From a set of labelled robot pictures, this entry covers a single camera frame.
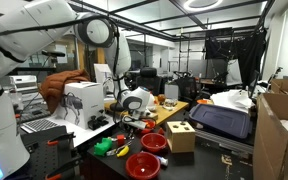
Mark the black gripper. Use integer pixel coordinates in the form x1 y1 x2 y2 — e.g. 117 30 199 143
121 113 146 130

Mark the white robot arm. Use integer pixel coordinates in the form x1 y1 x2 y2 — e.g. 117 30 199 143
0 0 150 180

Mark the red bowl holding orange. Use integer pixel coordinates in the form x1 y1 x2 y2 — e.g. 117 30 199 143
137 119 156 134

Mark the middle red plastic bowl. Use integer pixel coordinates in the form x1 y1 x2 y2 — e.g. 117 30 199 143
141 133 167 152

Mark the large red plastic bowl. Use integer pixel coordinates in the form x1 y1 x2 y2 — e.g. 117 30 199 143
125 152 160 180

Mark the orange bowl on desk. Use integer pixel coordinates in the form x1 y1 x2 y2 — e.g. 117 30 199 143
197 99 213 104

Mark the red orange cube block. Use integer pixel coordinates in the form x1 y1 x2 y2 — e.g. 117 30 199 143
117 134 125 146

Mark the yellow toy banana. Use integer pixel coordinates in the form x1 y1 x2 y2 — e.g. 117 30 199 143
116 145 129 157

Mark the wooden shape sorter box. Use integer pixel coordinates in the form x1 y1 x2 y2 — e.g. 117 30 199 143
166 121 195 153

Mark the green plastic toy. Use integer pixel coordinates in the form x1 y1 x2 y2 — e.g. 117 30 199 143
94 138 112 156

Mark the white blue toothpaste tube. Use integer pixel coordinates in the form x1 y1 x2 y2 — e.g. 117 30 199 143
154 155 168 166

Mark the black office chair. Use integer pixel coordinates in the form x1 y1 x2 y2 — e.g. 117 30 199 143
136 67 162 96

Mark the white robot dog box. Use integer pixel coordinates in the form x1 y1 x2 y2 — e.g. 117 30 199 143
55 82 104 129

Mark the white monitor back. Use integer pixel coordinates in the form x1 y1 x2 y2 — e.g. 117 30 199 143
94 64 114 95

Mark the blue plastic bin lid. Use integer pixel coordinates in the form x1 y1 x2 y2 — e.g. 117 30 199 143
189 104 252 139

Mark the brown puffy jacket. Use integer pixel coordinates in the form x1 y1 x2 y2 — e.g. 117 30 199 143
39 69 91 113

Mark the open cardboard box right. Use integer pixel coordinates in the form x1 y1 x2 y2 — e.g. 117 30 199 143
253 79 288 180

